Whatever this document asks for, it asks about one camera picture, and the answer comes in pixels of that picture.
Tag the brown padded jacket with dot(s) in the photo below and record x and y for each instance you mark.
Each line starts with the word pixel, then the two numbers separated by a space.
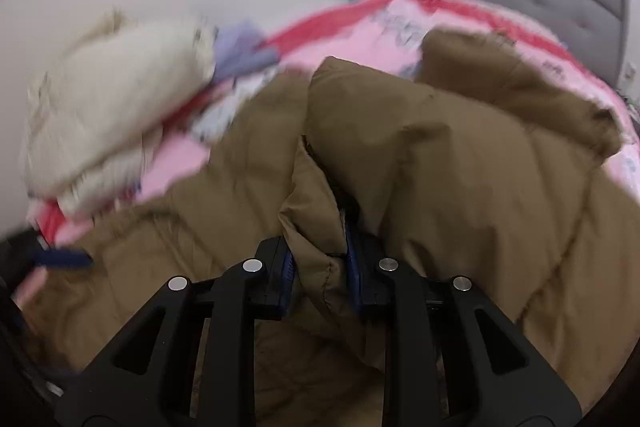
pixel 450 167

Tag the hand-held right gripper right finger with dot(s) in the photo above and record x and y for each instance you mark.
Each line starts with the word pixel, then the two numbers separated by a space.
pixel 353 268

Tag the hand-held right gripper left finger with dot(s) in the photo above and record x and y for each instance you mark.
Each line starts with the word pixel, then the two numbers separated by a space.
pixel 287 273

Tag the pink printed blanket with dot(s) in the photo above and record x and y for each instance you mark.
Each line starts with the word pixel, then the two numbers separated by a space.
pixel 325 52

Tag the white wall outlet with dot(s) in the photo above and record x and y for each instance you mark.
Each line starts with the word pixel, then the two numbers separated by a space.
pixel 631 69

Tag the cream garment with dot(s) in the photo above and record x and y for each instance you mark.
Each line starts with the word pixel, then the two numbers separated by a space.
pixel 115 107

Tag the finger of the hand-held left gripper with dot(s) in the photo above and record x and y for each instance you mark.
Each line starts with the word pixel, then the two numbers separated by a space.
pixel 65 259

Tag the lavender cloth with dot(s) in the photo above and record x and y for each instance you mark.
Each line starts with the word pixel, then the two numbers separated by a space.
pixel 242 49

